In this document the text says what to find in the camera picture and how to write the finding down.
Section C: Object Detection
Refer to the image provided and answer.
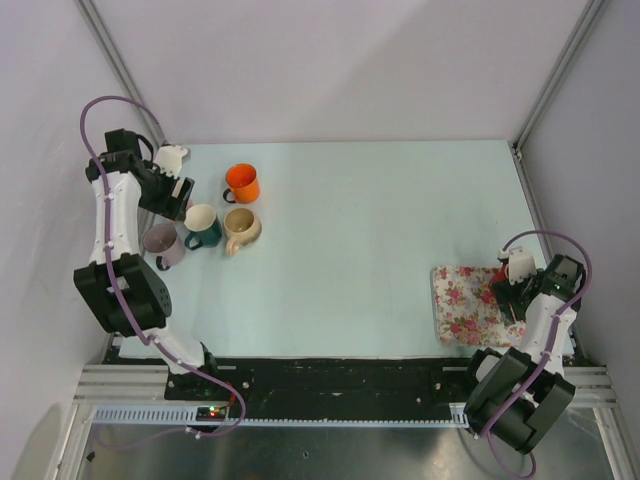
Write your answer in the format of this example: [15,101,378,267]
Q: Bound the red round object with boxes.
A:
[489,265,512,297]

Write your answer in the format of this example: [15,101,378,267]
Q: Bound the dark green mug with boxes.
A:
[184,204,222,251]

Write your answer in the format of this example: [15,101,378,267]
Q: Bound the purple mug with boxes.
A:
[142,224,186,271]

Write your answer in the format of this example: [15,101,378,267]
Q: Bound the orange mug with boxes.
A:
[222,163,261,204]

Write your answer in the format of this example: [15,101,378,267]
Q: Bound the cream mug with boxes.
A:
[223,207,262,256]

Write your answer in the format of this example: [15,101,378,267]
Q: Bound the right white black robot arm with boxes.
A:
[461,254,586,454]

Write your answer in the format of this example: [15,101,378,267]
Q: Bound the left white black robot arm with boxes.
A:
[73,129,222,399]

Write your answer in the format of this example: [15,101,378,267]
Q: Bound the floral tray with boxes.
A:
[431,266,529,348]

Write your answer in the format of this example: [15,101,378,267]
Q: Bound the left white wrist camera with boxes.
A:
[153,144,191,178]

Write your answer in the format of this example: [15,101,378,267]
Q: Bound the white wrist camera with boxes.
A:
[498,247,537,285]
[153,144,191,178]

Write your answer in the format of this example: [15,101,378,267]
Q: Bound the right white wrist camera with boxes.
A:
[498,247,537,285]

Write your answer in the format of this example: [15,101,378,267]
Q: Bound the front aluminium frame rail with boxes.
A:
[73,365,617,408]

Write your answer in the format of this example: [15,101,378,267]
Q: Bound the left aluminium frame post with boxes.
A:
[74,0,165,152]

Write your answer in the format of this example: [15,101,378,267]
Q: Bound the aluminium frame post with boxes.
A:
[74,0,165,152]
[512,0,611,160]

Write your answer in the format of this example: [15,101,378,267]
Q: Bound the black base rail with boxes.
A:
[164,358,477,422]

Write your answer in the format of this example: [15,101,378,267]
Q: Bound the grey cable duct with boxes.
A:
[93,404,469,429]

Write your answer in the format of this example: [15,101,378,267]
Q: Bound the right aluminium frame post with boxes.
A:
[512,0,611,160]

